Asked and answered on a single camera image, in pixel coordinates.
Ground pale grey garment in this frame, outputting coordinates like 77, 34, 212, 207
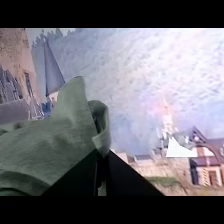
0, 75, 112, 197

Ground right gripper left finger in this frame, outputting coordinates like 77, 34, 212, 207
42, 148, 101, 197

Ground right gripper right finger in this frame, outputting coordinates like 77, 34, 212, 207
105, 149, 165, 197

